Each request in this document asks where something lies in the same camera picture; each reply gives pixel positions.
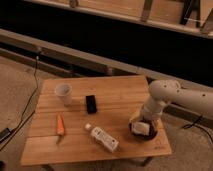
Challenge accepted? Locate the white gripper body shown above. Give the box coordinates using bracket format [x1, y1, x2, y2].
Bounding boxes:
[130, 99, 166, 123]

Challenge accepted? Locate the white sponge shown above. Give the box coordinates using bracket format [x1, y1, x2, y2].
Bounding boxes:
[132, 122, 150, 135]

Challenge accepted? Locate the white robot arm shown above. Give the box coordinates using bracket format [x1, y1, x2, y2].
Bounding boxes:
[130, 80, 213, 123]

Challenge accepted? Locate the dark brown bowl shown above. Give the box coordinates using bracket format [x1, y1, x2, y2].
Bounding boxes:
[129, 118, 158, 140]

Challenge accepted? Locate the white plastic bottle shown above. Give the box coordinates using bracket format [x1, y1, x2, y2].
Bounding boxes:
[85, 123, 119, 153]

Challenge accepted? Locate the black rectangular box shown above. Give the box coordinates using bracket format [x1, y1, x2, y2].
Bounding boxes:
[86, 95, 97, 114]

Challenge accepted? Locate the wooden table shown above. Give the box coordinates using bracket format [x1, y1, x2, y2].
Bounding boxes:
[21, 76, 172, 166]

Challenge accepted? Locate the orange carrot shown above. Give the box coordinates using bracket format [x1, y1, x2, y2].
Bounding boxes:
[57, 113, 65, 144]

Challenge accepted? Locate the black cable right floor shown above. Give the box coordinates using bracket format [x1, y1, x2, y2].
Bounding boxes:
[182, 114, 213, 148]

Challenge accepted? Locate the black cable on floor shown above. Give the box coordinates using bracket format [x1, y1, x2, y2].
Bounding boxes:
[0, 54, 41, 151]

